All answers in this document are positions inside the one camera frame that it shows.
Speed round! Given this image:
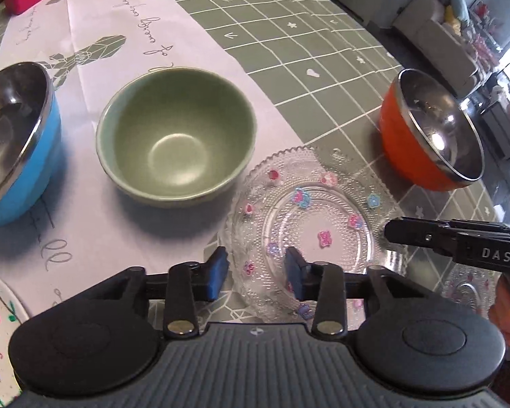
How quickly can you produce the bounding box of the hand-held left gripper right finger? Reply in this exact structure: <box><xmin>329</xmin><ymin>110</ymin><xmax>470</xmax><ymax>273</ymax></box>
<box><xmin>284</xmin><ymin>248</ymin><xmax>432</xmax><ymax>336</ymax></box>

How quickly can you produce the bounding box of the blue steel-lined bowl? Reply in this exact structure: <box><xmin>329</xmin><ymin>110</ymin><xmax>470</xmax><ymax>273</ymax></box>
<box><xmin>0</xmin><ymin>62</ymin><xmax>64</xmax><ymax>228</ymax></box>

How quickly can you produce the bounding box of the orange steel-lined bowl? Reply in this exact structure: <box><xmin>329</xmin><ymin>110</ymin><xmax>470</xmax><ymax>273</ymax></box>
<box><xmin>378</xmin><ymin>68</ymin><xmax>486</xmax><ymax>192</ymax></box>

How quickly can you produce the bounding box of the green ceramic bowl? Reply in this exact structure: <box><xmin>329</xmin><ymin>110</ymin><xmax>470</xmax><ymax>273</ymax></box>
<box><xmin>96</xmin><ymin>67</ymin><xmax>258</xmax><ymax>210</ymax></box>

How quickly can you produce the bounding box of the clear flowered glass plate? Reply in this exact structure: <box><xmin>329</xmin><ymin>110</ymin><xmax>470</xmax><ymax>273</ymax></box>
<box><xmin>224</xmin><ymin>145</ymin><xmax>409</xmax><ymax>324</ymax></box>

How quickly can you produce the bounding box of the white painted plate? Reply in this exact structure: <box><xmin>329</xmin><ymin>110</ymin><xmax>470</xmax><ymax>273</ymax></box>
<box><xmin>0</xmin><ymin>270</ymin><xmax>30</xmax><ymax>407</ymax></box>

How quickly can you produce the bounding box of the grey sofa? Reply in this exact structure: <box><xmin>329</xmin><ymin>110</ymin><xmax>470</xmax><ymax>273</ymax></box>
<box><xmin>392</xmin><ymin>0</ymin><xmax>482</xmax><ymax>96</ymax></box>

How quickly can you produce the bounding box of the white deer-print table runner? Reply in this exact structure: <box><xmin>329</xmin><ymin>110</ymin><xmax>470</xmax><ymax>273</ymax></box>
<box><xmin>0</xmin><ymin>0</ymin><xmax>309</xmax><ymax>311</ymax></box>

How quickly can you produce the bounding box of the person's right hand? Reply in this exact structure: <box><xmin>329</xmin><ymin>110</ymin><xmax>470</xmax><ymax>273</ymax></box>
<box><xmin>488</xmin><ymin>273</ymin><xmax>510</xmax><ymax>347</ymax></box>

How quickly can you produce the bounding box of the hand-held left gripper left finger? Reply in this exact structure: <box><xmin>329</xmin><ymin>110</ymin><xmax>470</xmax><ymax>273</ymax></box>
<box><xmin>85</xmin><ymin>246</ymin><xmax>230</xmax><ymax>341</ymax></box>

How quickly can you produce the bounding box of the green checkered tablecloth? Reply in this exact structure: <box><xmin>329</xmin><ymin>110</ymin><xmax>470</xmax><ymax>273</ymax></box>
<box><xmin>0</xmin><ymin>0</ymin><xmax>510</xmax><ymax>408</ymax></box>

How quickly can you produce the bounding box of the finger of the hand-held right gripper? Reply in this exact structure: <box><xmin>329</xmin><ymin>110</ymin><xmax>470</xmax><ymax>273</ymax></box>
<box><xmin>384</xmin><ymin>217</ymin><xmax>456</xmax><ymax>259</ymax></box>

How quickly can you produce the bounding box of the dark coffee table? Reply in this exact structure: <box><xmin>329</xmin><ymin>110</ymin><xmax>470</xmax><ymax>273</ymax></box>
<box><xmin>479</xmin><ymin>97</ymin><xmax>510</xmax><ymax>163</ymax></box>

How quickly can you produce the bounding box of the small clear glass plate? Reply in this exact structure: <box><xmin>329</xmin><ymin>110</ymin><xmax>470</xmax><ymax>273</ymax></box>
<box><xmin>441</xmin><ymin>263</ymin><xmax>501</xmax><ymax>323</ymax></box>

